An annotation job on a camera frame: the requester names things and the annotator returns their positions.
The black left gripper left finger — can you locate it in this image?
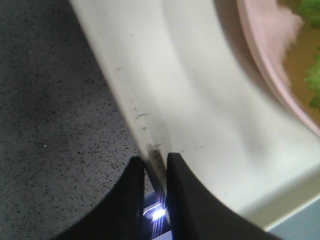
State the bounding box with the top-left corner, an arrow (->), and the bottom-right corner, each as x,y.
54,156 -> 145,240

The green lettuce leaf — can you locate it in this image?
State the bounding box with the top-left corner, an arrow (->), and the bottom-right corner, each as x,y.
295,0 -> 320,110

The pink round plate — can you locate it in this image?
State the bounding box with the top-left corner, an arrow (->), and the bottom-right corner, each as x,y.
236,0 -> 320,135

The white bear serving tray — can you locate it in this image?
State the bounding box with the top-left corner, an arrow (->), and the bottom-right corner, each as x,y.
71,0 -> 320,231

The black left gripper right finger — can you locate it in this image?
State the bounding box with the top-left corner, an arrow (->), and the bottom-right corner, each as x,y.
166,152 -> 277,240

